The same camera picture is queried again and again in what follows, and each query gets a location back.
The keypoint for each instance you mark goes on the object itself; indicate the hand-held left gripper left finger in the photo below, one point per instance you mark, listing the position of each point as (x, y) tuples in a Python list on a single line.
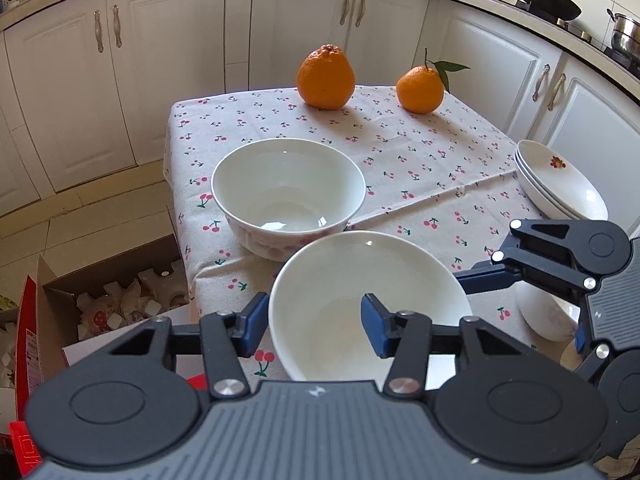
[(256, 322)]

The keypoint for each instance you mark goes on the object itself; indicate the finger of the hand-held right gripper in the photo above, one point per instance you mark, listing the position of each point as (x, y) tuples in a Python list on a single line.
[(595, 362), (490, 277)]

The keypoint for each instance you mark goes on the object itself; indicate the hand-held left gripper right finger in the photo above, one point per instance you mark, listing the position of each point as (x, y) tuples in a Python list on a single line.
[(375, 325)]

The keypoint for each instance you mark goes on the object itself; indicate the white floral bowl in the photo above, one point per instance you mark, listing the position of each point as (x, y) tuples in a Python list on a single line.
[(545, 310), (325, 285), (280, 185)]

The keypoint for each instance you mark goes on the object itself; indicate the cherry-print tablecloth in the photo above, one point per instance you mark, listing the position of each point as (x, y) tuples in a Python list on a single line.
[(425, 160)]

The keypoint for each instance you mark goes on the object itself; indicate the brown cardboard box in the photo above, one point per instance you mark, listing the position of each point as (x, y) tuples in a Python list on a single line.
[(65, 305)]

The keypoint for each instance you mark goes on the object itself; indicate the orange with leaf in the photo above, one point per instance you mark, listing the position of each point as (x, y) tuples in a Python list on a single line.
[(420, 90)]

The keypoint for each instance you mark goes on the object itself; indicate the red printed carton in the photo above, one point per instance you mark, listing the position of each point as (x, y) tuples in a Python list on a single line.
[(25, 350)]

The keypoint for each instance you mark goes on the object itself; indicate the bumpy orange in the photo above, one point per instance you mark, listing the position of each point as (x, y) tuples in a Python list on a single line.
[(325, 77)]

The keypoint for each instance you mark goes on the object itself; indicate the steel pot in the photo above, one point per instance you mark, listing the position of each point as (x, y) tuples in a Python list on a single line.
[(627, 35)]

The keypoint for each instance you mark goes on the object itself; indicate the white kitchen cabinets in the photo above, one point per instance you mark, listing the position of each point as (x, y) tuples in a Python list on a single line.
[(175, 60)]

